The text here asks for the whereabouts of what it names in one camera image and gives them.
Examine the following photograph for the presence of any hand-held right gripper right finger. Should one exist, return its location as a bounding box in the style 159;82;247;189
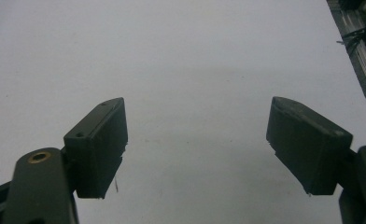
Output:
265;95;354;197

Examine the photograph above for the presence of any black cable tie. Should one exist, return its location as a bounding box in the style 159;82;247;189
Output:
336;27;366;57

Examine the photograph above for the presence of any metal frame rail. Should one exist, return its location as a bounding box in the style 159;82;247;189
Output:
326;0;366;133

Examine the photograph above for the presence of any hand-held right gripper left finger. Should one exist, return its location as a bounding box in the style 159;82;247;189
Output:
63;96;130;200

